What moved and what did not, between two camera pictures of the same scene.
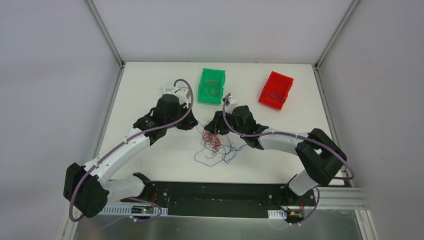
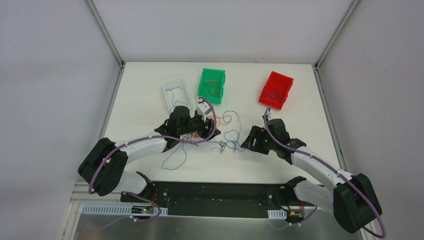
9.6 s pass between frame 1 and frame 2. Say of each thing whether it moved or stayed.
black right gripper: moved
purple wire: stayed
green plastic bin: stayed
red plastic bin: stayed
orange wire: stayed
